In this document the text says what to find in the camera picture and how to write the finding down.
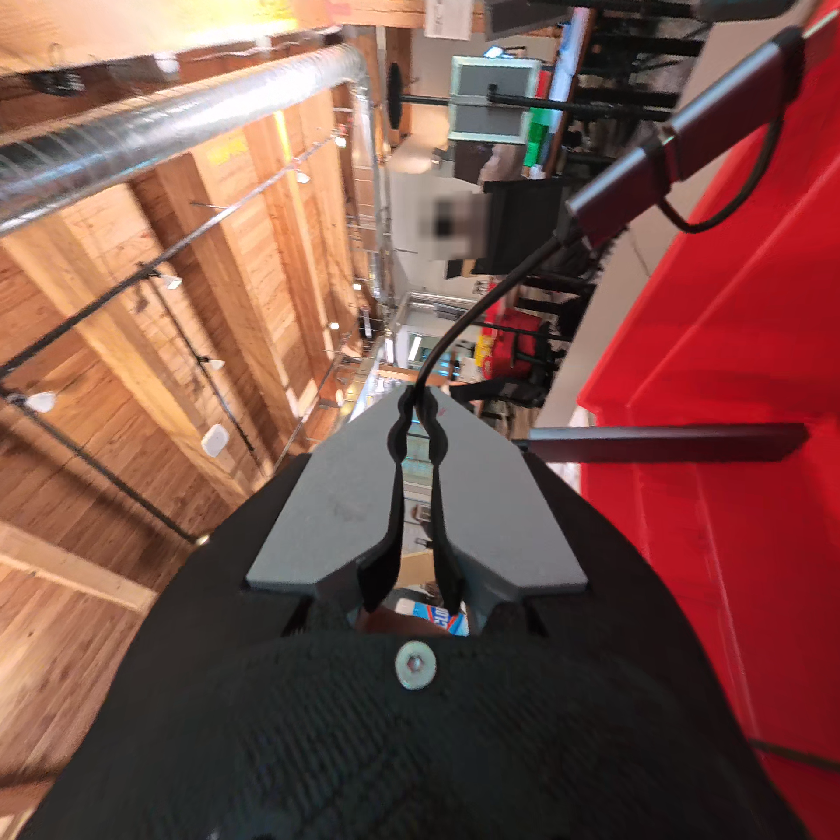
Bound white paper sign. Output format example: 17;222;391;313
423;0;473;40

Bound black hub cable grey plug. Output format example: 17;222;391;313
410;26;809;411

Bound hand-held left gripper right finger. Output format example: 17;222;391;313
423;386;589;632

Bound grey board white frame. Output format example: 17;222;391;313
448;56;542;145

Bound white track spotlights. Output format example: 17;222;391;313
23;128;352;416

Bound grey usb hub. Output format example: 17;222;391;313
515;422;809;465

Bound black ceiling pipe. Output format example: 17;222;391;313
0;387;201;544

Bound blue yellow wipes packet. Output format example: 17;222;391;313
394;597;471;637

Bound black pole stand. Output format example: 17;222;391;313
387;62;680;132

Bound silver ventilation duct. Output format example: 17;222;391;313
0;42;395;309

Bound red plastic bin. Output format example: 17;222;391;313
577;0;840;840

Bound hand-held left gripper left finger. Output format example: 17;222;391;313
245;386;416;613

